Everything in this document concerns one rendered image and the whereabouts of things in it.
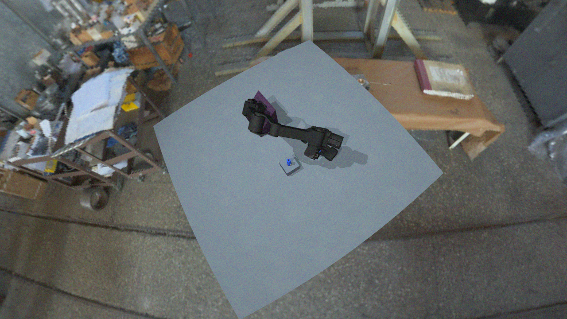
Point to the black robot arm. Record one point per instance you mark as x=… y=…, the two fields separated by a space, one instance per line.
x=316 y=137

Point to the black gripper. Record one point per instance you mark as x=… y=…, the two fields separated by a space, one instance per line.
x=329 y=152

